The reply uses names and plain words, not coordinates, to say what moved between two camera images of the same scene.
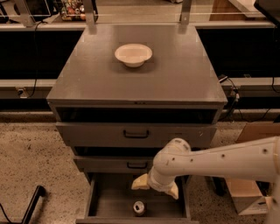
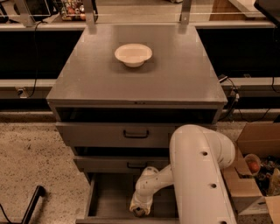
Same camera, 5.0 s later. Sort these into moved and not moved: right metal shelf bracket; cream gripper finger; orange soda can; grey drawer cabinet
Moved: cream gripper finger
Not moved: orange soda can; right metal shelf bracket; grey drawer cabinet
